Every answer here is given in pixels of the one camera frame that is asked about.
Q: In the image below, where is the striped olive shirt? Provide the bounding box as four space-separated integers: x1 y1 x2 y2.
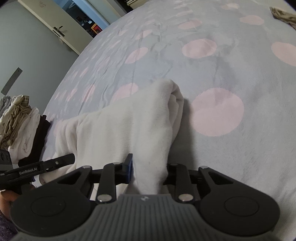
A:
1 95 32 150

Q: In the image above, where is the white room door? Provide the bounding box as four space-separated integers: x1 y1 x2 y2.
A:
19 0 93 55

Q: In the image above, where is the person left hand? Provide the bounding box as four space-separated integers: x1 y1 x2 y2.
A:
0 182 37 219

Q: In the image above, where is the polka dot bed sheet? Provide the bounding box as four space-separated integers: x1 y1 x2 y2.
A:
43 1 295 225

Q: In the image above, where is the grey wall plate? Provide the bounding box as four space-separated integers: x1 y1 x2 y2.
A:
1 67 23 95

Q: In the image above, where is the white fleece garment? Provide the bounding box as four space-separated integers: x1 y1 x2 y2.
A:
40 79 184 195

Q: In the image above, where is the purple fuzzy left sleeve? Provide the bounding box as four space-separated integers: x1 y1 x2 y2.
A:
0 213 18 241

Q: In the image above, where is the folded white clothes stack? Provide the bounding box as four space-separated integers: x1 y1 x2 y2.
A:
1 95 41 164

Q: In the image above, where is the taupe thin garment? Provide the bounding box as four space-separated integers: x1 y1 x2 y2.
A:
269 7 296 30

